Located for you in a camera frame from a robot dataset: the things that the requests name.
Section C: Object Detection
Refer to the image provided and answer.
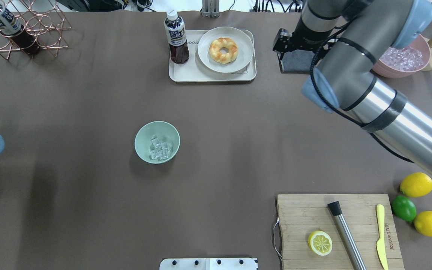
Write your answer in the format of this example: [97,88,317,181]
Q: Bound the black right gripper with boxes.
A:
[272,28,338,60]

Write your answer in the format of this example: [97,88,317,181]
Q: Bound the mint green bowl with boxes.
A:
[134,121,180,164]

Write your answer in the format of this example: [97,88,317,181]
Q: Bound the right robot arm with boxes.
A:
[273,0,432,175]

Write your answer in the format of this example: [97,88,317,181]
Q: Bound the clear ice cubes pile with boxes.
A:
[379,46,425,72]

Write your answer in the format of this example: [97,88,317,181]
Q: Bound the pink bowl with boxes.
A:
[372,35,430,78]

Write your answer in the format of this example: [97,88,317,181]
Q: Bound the ice cubes in green bowl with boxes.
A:
[149,136,174,161]

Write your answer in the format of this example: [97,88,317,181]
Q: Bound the grey folded cloth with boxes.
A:
[278,50,315,75]

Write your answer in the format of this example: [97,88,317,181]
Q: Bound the white plate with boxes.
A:
[197,26,254,73]

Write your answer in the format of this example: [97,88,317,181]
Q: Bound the glazed donut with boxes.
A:
[208,37,239,64]

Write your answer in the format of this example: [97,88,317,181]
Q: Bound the cream serving tray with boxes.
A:
[169,30,257,83]

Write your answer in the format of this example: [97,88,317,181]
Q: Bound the tea bottle on tray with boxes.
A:
[163,9,190,64]

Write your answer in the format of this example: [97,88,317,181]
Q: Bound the bamboo cutting board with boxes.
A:
[276,194,405,270]

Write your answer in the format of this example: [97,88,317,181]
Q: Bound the yellow lemon near board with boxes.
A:
[399,172,432,198]

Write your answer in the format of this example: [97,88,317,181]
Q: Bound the yellow plastic knife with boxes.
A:
[376,204,389,270]

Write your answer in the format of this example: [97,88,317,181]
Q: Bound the green lime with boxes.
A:
[391,195,417,222]

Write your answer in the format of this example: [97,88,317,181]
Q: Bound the half lemon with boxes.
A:
[307,230,333,256]

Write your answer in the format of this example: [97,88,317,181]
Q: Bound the steel muddler black tip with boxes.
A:
[327,201,367,270]

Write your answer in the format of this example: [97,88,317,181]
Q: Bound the yellow lemon far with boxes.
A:
[413,211,432,237]

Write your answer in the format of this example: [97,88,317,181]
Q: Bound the bottle in copper rack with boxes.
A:
[0,3,41,55]

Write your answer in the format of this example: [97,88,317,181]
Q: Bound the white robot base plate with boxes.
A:
[159,257,259,270]

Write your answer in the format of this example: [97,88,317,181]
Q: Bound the copper wire bottle rack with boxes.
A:
[0,0,72,60]

